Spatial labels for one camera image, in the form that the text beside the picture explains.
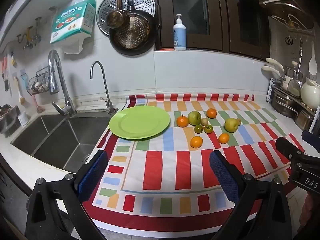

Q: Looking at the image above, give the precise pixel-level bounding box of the wooden handled brush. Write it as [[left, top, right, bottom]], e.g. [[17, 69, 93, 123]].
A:
[[15, 76, 27, 105]]

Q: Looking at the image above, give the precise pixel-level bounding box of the orange mandarin with stem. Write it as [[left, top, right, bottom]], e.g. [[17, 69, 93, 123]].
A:
[[176, 115, 189, 128]]

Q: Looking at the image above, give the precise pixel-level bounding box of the round steel steamer rack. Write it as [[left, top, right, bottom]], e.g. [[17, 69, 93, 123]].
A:
[[97, 0, 156, 36]]

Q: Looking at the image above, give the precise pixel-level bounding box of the white ceramic jug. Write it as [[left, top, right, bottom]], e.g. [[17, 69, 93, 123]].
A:
[[300, 77, 320, 110]]

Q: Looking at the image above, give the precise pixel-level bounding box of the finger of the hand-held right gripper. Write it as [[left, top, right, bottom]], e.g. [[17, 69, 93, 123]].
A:
[[301, 130, 320, 153], [276, 137, 307, 165]]

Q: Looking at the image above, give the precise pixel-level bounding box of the yellow-green pear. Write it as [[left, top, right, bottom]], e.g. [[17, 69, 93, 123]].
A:
[[224, 118, 239, 133]]

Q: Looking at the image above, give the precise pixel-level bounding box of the green plate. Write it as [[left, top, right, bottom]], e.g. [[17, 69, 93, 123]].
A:
[[109, 106, 171, 140]]

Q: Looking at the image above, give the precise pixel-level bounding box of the dark wooden window frame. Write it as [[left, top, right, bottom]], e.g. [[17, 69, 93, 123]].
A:
[[150, 0, 270, 60]]

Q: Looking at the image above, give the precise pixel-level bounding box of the small brass saucepan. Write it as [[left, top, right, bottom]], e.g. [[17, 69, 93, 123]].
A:
[[106, 0, 130, 29]]

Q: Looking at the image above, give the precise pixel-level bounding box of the white rice paddle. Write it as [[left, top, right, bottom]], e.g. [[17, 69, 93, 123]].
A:
[[308, 41, 317, 75]]

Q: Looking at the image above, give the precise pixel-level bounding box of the person's right hand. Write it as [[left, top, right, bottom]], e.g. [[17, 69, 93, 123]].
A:
[[299, 192, 320, 230]]

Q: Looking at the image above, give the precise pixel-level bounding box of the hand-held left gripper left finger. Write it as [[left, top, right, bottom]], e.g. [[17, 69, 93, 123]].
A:
[[25, 149, 108, 240]]

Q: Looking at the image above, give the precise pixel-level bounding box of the large steel pot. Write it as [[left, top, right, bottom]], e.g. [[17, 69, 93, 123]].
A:
[[271, 87, 299, 118]]

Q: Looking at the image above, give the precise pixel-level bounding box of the green apple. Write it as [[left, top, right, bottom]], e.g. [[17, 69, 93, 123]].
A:
[[188, 111, 202, 126]]

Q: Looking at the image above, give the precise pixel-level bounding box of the large chrome faucet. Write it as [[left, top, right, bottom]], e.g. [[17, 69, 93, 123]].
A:
[[47, 49, 77, 117]]

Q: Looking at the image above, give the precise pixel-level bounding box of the thin gooseneck faucet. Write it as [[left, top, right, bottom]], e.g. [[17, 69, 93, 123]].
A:
[[90, 61, 118, 114]]

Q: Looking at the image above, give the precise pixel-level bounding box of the striped colourful table cloth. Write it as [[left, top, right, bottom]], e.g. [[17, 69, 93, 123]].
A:
[[82, 93, 310, 233]]

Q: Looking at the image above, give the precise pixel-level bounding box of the steel kitchen sink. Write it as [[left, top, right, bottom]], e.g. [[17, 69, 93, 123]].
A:
[[10, 111, 118, 172]]

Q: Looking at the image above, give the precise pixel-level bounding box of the white soap pump bottle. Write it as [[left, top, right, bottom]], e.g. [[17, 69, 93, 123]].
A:
[[173, 14, 187, 51]]

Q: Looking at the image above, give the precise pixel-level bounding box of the black frying pan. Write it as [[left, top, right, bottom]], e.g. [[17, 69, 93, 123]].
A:
[[109, 0, 157, 56]]

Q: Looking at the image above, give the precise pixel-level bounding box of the black wire basket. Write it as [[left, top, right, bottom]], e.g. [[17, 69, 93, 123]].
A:
[[26, 70, 59, 96]]

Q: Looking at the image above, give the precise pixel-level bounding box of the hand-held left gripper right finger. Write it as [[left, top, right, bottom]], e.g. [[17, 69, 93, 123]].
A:
[[209, 150, 304, 240]]

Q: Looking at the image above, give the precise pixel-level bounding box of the green tissue pack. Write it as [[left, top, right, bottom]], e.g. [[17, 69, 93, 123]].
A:
[[50, 0, 97, 54]]

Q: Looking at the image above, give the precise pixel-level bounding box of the white cup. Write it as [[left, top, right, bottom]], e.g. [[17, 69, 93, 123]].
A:
[[17, 112, 29, 126]]

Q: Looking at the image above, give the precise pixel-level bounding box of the white knife rack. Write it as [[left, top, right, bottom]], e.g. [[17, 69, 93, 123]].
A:
[[266, 78, 278, 103]]

